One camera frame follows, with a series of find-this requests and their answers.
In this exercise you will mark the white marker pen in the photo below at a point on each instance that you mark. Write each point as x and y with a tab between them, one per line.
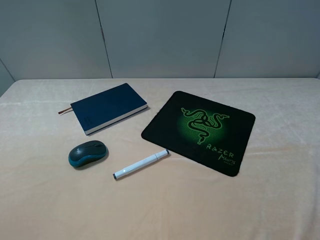
140	164

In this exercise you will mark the black teal wireless mouse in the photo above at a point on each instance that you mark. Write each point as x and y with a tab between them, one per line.
87	153

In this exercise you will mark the dark blue hardcover notebook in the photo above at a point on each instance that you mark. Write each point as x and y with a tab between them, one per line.
106	108

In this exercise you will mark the black green Razer mousepad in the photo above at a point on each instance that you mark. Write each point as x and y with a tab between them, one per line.
207	132

